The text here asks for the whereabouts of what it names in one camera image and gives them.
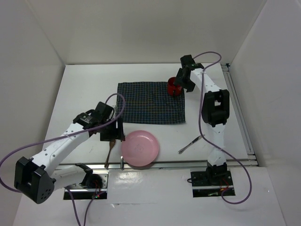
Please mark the silver table knife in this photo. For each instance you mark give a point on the silver table knife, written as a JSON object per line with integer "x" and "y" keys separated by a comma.
{"x": 190, "y": 144}

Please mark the brown wooden spoon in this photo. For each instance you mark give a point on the brown wooden spoon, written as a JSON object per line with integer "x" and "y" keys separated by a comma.
{"x": 111, "y": 146}

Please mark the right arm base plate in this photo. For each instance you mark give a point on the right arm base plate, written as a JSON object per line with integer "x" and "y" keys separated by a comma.
{"x": 203, "y": 186}

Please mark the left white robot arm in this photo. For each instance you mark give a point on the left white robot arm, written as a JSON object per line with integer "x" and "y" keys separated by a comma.
{"x": 38, "y": 176}

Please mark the red mug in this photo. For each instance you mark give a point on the red mug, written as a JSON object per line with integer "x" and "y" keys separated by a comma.
{"x": 172, "y": 89}

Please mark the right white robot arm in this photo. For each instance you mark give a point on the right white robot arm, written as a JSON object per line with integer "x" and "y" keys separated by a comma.
{"x": 213, "y": 113}

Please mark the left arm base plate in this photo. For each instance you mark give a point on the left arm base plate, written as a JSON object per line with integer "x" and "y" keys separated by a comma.
{"x": 96, "y": 188}

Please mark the aluminium rail front edge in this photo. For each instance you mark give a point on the aluminium rail front edge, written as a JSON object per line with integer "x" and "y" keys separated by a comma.
{"x": 164, "y": 165}

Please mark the dark checked cloth napkin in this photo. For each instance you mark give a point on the dark checked cloth napkin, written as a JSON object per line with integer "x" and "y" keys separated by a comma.
{"x": 150, "y": 103}

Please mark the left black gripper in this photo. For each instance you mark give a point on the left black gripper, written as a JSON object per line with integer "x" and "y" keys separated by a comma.
{"x": 116, "y": 133}

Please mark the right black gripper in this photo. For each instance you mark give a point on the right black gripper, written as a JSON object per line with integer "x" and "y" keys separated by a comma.
{"x": 190, "y": 86}

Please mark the silver fork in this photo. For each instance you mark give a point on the silver fork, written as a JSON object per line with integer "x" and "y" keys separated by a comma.
{"x": 121, "y": 157}

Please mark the pink plastic plate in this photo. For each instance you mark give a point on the pink plastic plate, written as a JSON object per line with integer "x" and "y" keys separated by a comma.
{"x": 140, "y": 148}

